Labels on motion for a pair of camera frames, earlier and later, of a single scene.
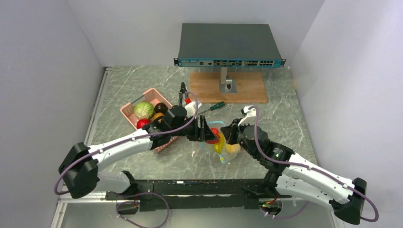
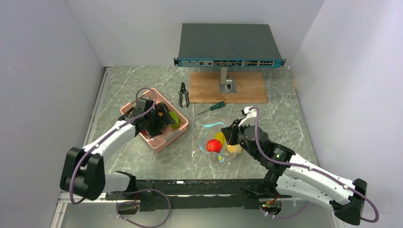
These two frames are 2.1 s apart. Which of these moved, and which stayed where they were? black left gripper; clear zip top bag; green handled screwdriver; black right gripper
Moved: black left gripper
Stayed: clear zip top bag; green handled screwdriver; black right gripper
